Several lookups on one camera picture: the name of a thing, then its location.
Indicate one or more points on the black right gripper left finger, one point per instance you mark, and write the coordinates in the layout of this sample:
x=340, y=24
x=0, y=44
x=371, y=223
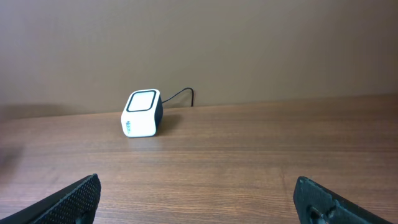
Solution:
x=74, y=204

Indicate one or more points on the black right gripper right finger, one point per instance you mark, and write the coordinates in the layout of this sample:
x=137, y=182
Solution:
x=316, y=204

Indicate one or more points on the white barcode scanner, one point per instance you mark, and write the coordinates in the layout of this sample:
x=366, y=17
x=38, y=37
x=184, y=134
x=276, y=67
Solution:
x=142, y=114

